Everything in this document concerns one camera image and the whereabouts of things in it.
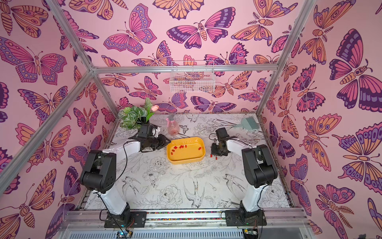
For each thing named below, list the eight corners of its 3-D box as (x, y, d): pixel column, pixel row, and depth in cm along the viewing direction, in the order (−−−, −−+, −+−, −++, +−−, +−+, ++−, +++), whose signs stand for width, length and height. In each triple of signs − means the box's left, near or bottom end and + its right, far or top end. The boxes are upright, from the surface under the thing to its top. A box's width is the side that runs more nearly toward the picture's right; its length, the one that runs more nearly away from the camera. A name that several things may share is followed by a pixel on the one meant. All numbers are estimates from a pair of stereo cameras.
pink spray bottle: (169, 136, 110) (166, 120, 96) (170, 129, 114) (167, 113, 101) (178, 136, 109) (176, 120, 96) (179, 129, 114) (177, 113, 101)
